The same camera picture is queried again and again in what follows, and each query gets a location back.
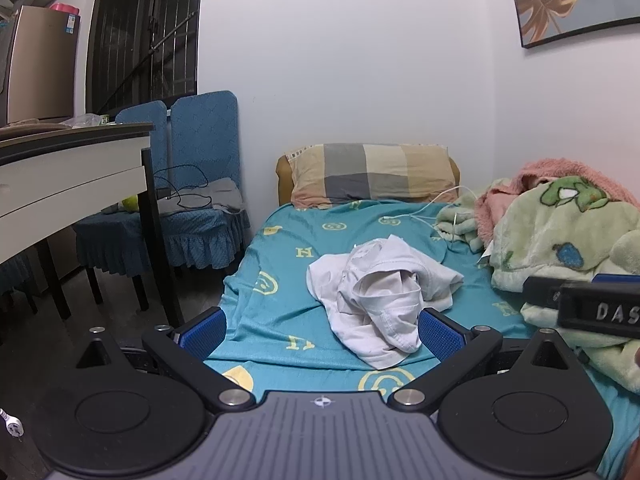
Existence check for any white power plug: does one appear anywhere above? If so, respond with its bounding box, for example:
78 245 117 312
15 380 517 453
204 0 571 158
0 407 25 438

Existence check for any dark barred window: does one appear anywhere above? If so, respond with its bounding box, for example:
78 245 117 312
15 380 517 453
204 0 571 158
85 0 206 116

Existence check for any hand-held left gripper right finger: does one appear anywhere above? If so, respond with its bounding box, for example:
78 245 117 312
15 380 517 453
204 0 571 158
387 308 583 413

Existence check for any checkered pillow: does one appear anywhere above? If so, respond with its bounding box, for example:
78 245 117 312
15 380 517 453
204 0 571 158
276 152 461 207

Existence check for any blue covered chair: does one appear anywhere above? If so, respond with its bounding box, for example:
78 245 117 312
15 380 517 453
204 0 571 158
74 100 173 313
150 91 252 273

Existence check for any green cartoon fleece blanket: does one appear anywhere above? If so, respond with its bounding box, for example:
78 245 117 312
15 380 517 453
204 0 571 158
434 176 640 393

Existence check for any pink fuzzy blanket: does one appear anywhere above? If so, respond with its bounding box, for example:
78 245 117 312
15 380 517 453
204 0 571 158
474 157 633 253

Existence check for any white charging cable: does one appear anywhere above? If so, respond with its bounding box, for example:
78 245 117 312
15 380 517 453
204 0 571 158
379 186 481 251

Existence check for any black charger cable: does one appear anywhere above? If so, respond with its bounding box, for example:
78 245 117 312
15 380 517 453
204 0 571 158
152 165 216 211

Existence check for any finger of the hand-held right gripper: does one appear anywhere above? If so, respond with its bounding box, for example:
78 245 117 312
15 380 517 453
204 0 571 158
522 275 563 308
591 273 640 286

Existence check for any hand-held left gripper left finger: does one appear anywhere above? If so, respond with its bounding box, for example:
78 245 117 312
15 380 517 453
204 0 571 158
75 308 257 415

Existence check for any leaf wall picture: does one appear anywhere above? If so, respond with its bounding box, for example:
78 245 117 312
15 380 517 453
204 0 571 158
505 0 640 50

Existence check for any white shirt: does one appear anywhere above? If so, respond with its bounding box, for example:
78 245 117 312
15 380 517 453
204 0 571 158
306 234 466 370

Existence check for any white desk with dark top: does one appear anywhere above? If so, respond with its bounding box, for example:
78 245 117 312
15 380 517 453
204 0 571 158
0 121 186 328

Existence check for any checked pillow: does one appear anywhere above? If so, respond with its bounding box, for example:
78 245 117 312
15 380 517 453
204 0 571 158
287 142 451 210

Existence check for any silver fridge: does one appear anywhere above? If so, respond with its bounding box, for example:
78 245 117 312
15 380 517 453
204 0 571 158
0 5 82 126

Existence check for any bed with teal sheet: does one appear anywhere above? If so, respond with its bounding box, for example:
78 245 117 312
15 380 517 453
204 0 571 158
202 200 640 480

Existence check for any grey cloth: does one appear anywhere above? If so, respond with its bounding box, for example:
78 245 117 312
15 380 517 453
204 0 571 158
175 177 248 216

